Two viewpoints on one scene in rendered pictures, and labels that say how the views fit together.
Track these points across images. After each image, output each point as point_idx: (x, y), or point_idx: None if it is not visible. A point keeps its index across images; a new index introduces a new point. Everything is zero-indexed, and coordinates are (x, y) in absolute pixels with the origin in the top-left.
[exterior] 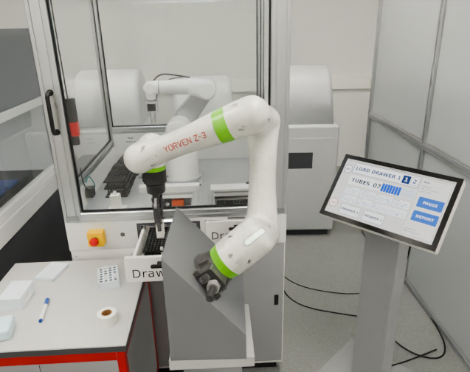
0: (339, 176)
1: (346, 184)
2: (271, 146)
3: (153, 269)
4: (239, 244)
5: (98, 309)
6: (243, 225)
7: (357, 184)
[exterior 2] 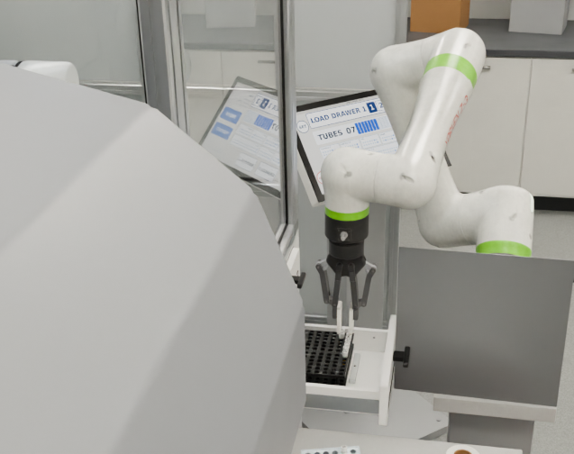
0: (299, 141)
1: (318, 148)
2: None
3: (391, 375)
4: (529, 216)
5: None
6: (514, 195)
7: (329, 140)
